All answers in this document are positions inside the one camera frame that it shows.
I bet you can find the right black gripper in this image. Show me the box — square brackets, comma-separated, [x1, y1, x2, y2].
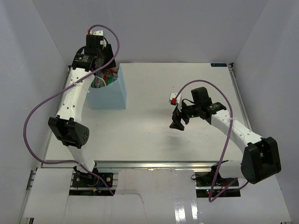
[170, 100, 201, 131]

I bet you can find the teal candy bag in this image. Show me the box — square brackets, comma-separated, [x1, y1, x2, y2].
[91, 68, 119, 89]

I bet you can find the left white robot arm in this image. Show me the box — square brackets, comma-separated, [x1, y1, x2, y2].
[48, 30, 115, 186]

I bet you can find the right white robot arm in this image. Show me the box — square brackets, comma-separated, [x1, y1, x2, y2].
[169, 87, 281, 186]

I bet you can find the light blue paper bag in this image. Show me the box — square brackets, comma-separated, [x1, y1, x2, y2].
[86, 66, 127, 110]

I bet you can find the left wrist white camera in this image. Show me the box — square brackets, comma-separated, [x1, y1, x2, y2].
[86, 30, 108, 48]

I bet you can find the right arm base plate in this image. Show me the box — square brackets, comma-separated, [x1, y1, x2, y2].
[191, 172, 241, 198]

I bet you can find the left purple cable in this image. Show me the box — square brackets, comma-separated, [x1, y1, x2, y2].
[22, 24, 121, 196]

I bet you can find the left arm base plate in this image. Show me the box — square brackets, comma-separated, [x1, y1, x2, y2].
[69, 172, 112, 196]

